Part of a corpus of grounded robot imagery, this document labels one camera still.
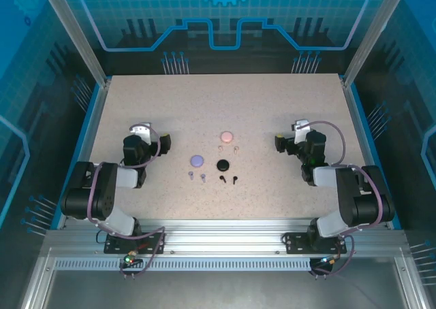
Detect aluminium frame beam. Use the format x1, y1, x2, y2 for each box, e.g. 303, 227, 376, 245
394, 250, 432, 309
18, 247, 57, 309

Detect grey metal shelf panel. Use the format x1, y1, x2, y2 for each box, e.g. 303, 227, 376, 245
44, 270, 409, 309

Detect blue table edge strip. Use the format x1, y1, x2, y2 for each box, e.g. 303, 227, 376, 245
349, 84, 403, 231
50, 83, 104, 231

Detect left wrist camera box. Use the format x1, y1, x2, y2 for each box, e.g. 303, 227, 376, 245
128, 121, 153, 143

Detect wide aluminium mounting rail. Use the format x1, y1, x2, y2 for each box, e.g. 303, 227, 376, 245
44, 218, 409, 255

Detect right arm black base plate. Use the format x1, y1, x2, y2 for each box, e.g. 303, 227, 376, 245
283, 232, 347, 255

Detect aluminium table side rail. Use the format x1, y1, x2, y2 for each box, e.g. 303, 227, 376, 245
56, 79, 110, 230
341, 79, 396, 230

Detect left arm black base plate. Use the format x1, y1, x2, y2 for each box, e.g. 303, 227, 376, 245
104, 231, 166, 255

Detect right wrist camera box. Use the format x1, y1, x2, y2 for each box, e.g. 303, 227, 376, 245
294, 119, 311, 144

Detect slotted grey cable duct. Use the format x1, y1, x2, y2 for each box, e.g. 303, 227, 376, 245
54, 258, 313, 272

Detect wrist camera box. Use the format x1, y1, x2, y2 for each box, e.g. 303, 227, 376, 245
128, 121, 153, 143
294, 119, 311, 144

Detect aluminium corner post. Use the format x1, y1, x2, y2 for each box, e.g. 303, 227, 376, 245
341, 0, 415, 88
36, 0, 112, 88

